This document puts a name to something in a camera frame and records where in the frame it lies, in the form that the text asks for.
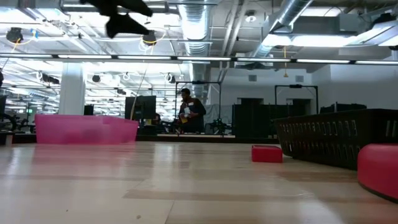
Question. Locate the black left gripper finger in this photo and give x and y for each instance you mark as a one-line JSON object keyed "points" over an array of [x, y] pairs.
{"points": [[124, 4], [122, 26]]}

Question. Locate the background black robot arm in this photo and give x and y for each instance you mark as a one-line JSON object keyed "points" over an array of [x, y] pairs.
{"points": [[219, 126]]}

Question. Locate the black ceiling pod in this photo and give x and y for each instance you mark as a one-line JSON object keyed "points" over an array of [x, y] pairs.
{"points": [[150, 39], [14, 34]]}

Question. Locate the white pillar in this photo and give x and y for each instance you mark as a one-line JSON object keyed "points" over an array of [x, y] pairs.
{"points": [[72, 90]]}

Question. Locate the large black monitor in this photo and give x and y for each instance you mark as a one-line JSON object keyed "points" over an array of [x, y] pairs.
{"points": [[143, 107]]}

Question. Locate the long ceiling light bar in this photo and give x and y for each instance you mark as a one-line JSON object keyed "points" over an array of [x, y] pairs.
{"points": [[202, 58]]}

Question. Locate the small black monitor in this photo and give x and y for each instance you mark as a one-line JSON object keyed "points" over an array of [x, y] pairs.
{"points": [[88, 109]]}

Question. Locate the pink translucent plastic bin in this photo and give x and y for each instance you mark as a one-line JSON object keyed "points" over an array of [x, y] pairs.
{"points": [[84, 130]]}

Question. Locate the red flat rectangular block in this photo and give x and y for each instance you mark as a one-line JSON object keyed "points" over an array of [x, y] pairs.
{"points": [[266, 154]]}

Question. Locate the black mesh tray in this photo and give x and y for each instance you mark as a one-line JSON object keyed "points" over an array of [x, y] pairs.
{"points": [[326, 140]]}

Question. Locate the red desk lamp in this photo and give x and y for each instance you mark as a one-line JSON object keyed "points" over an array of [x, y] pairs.
{"points": [[379, 171]]}

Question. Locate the silver spiral duct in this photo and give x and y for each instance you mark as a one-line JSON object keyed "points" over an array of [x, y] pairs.
{"points": [[292, 12], [196, 34]]}

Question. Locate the black gantry frame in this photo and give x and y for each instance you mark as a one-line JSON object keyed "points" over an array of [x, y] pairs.
{"points": [[197, 82], [296, 86]]}

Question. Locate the black back frame rail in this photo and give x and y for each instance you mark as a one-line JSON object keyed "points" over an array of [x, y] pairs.
{"points": [[186, 138]]}

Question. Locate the black partition wall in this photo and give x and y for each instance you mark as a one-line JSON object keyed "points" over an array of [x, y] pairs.
{"points": [[258, 121]]}

